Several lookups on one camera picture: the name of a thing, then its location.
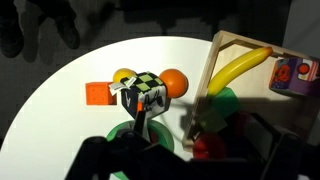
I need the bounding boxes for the red toy tomato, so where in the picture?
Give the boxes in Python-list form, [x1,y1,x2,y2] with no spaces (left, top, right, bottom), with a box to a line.
[192,133,228,160]

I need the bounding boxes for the orange toy fruit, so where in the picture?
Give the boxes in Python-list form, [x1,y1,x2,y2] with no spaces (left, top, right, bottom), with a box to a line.
[163,68,190,99]

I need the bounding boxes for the orange block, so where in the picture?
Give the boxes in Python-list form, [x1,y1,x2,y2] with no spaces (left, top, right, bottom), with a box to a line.
[85,81,118,107]

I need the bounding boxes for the wooden crate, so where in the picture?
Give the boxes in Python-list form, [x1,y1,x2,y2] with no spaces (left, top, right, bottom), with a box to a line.
[181,29,320,153]

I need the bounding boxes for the yellow toy banana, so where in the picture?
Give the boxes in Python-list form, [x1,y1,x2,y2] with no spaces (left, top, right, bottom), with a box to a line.
[206,46,274,98]

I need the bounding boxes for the yellow toy lemon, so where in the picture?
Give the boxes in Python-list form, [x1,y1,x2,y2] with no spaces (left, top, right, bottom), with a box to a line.
[112,67,138,84]

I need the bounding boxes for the purple printed block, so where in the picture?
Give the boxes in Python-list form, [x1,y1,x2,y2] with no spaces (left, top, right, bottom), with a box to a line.
[269,56,320,98]

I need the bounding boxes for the green bowl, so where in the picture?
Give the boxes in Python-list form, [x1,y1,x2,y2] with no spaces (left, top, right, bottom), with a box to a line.
[106,119,175,180]

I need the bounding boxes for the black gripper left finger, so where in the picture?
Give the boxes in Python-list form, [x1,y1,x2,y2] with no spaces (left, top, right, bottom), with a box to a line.
[64,129,248,180]

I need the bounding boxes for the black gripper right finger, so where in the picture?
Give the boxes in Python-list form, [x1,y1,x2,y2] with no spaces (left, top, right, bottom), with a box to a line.
[259,132,303,180]

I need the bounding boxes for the light green block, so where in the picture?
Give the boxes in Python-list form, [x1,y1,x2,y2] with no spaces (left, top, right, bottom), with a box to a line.
[197,109,228,134]

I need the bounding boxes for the checkered soft cube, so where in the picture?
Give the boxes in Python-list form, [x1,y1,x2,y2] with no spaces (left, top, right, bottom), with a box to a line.
[109,71,170,120]

